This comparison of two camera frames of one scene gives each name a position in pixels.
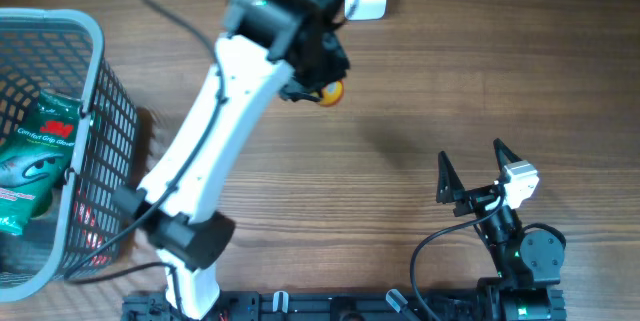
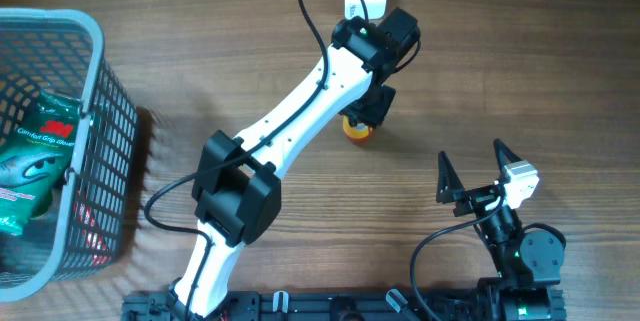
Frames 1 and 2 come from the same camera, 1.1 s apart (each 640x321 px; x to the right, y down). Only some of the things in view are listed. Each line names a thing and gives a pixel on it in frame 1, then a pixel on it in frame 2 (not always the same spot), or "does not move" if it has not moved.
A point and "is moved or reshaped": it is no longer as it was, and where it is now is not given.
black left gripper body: [330, 63] to [374, 107]
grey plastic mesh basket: [63, 51] does not move
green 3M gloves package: [35, 155] does not move
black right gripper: [451, 189] does not move
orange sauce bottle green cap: [332, 93] is moved or reshaped
